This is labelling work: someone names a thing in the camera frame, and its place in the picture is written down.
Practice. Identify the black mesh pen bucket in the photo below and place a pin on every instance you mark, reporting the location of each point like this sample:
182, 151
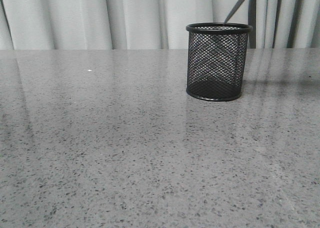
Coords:
216, 60

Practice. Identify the grey orange handled scissors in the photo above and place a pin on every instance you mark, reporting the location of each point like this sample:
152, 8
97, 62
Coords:
233, 10

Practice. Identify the white pleated curtain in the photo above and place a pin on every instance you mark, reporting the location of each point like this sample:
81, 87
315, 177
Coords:
150, 24

